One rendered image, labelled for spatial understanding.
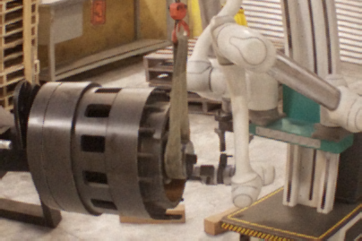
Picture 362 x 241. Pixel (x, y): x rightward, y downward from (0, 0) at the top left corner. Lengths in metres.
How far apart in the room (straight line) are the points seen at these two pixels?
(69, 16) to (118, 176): 4.98
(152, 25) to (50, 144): 6.78
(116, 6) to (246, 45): 6.45
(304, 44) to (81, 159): 1.24
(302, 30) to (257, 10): 5.52
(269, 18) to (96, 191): 6.28
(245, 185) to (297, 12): 0.96
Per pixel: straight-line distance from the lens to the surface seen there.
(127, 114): 2.50
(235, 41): 2.37
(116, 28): 8.77
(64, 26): 7.31
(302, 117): 3.17
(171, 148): 2.57
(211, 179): 2.79
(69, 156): 2.51
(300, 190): 3.41
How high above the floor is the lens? 1.74
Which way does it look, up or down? 15 degrees down
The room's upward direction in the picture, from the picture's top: 3 degrees counter-clockwise
